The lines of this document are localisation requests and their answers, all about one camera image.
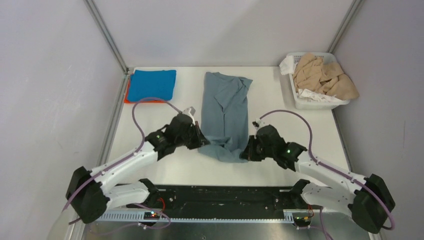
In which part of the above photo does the corner aluminium post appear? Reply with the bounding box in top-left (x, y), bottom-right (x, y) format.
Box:
top-left (83, 0), bottom-right (129, 74)
top-left (326, 0), bottom-right (365, 54)

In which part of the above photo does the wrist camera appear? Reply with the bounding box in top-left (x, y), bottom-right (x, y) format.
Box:
top-left (252, 118), bottom-right (267, 130)
top-left (181, 106), bottom-right (196, 119)

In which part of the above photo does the aluminium frame rail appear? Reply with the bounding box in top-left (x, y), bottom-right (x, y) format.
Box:
top-left (76, 188), bottom-right (377, 223)

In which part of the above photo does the folded orange t-shirt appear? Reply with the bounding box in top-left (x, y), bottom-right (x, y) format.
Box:
top-left (123, 85), bottom-right (165, 104)

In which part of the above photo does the folded blue t-shirt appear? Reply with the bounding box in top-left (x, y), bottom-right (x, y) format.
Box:
top-left (128, 69), bottom-right (177, 102)

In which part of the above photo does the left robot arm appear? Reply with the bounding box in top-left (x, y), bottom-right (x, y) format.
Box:
top-left (64, 111), bottom-right (210, 224)

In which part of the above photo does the right controller board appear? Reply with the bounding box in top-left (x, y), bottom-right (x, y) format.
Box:
top-left (293, 216), bottom-right (313, 229)

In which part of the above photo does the beige crumpled t-shirt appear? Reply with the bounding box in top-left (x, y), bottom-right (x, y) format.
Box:
top-left (292, 52), bottom-right (360, 101)

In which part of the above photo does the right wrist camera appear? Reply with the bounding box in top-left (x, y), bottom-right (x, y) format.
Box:
top-left (252, 118), bottom-right (267, 130)

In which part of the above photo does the right corner aluminium post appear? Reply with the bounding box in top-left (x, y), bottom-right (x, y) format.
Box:
top-left (326, 0), bottom-right (365, 54)

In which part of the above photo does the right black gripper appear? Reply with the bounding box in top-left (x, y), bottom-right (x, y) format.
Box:
top-left (240, 135), bottom-right (275, 162)

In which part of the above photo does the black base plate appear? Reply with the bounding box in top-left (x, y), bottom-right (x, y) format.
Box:
top-left (141, 185), bottom-right (308, 220)

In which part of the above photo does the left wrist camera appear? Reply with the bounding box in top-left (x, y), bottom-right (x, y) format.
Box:
top-left (181, 106), bottom-right (196, 119)

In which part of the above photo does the left corner aluminium post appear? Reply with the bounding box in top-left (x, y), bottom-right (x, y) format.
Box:
top-left (83, 0), bottom-right (129, 74)

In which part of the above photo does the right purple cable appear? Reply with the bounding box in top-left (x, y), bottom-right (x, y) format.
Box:
top-left (258, 109), bottom-right (396, 240)

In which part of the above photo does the white laundry basket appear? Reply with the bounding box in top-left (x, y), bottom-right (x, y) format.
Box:
top-left (286, 51), bottom-right (351, 110)

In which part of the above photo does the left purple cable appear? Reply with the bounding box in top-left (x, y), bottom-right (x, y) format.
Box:
top-left (62, 97), bottom-right (183, 233)

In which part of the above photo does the left controller board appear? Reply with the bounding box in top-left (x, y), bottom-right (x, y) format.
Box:
top-left (143, 211), bottom-right (161, 221)

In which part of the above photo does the controller board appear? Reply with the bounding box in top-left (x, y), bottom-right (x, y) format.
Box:
top-left (293, 216), bottom-right (313, 229)
top-left (143, 211), bottom-right (161, 221)

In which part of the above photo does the grey-blue t-shirt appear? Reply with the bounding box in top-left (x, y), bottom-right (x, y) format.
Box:
top-left (198, 72), bottom-right (253, 163)

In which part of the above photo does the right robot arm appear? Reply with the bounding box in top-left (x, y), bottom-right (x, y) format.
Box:
top-left (240, 121), bottom-right (396, 234)

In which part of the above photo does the purple cable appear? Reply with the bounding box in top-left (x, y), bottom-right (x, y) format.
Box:
top-left (258, 109), bottom-right (396, 240)
top-left (62, 97), bottom-right (183, 233)

